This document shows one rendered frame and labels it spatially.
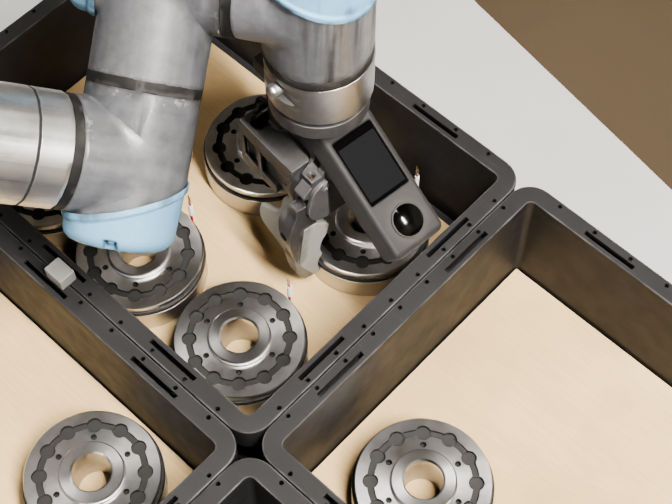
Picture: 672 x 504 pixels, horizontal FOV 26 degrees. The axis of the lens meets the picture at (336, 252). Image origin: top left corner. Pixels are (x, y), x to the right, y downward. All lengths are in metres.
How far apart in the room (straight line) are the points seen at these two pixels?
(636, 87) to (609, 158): 0.95
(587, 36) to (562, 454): 1.37
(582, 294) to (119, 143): 0.41
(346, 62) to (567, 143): 0.52
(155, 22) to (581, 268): 0.40
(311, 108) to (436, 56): 0.51
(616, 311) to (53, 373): 0.44
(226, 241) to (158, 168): 0.28
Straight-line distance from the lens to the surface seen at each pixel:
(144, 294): 1.14
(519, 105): 1.44
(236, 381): 1.10
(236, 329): 1.13
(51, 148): 0.90
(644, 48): 2.41
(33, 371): 1.16
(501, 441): 1.12
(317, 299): 1.17
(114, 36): 0.92
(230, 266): 1.18
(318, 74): 0.93
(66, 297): 1.07
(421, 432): 1.09
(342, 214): 1.16
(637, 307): 1.11
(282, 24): 0.90
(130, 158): 0.91
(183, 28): 0.92
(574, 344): 1.16
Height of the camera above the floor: 1.86
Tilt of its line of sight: 60 degrees down
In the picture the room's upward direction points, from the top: straight up
